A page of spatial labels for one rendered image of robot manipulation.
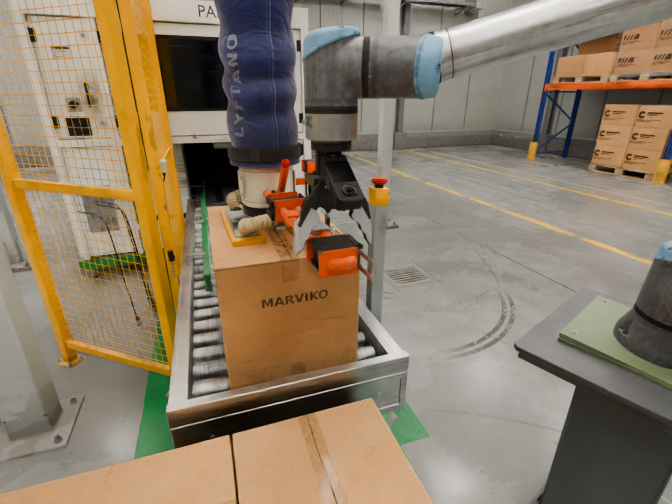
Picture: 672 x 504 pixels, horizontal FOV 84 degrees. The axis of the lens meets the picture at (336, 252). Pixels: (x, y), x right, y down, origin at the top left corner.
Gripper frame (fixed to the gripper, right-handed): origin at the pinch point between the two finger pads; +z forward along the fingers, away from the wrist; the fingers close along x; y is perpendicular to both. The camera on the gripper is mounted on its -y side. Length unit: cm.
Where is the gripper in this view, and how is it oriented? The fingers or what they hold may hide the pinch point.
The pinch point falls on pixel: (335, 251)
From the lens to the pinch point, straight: 71.3
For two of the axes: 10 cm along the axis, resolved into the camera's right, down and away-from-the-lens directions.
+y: -3.5, -3.6, 8.7
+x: -9.4, 1.3, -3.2
